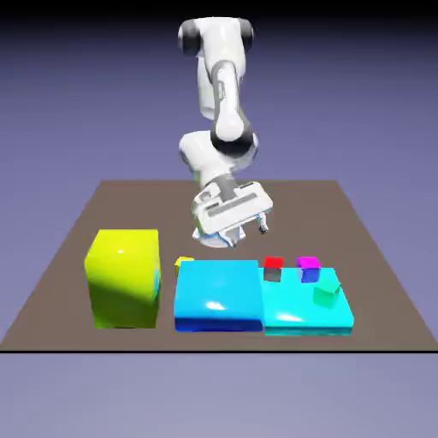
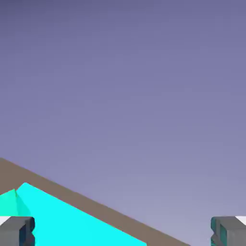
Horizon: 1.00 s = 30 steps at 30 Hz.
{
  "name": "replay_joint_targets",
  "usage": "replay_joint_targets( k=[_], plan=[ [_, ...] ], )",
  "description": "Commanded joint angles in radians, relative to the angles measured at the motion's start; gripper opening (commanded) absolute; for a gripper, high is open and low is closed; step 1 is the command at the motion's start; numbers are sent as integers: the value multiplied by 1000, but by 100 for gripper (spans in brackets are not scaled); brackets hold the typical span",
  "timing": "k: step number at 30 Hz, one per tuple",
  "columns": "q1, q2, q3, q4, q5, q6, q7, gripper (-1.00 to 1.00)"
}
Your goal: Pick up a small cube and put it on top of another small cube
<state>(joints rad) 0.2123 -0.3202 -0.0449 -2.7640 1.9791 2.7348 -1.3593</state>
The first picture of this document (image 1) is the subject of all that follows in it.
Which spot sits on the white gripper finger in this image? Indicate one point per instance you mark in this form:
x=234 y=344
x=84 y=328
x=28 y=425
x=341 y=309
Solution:
x=230 y=239
x=262 y=224

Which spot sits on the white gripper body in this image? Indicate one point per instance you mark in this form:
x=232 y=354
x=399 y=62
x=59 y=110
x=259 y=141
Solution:
x=236 y=214

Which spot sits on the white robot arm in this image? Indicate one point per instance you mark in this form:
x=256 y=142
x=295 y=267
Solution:
x=222 y=51

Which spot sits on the small red cube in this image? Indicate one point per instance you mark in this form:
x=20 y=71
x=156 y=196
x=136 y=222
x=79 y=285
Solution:
x=273 y=268

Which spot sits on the small yellow cube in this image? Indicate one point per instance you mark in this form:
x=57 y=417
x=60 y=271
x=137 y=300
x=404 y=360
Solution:
x=180 y=262

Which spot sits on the small magenta cube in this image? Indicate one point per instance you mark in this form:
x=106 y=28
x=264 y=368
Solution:
x=309 y=268

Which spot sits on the small green cube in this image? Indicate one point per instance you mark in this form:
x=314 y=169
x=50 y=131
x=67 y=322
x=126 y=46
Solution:
x=325 y=294

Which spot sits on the large blue box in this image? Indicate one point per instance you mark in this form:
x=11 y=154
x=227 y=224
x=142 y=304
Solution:
x=217 y=291

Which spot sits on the large cyan box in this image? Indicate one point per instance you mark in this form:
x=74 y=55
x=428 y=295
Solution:
x=301 y=308

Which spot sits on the large yellow-green box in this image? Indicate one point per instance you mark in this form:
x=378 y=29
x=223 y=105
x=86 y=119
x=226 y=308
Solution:
x=123 y=277

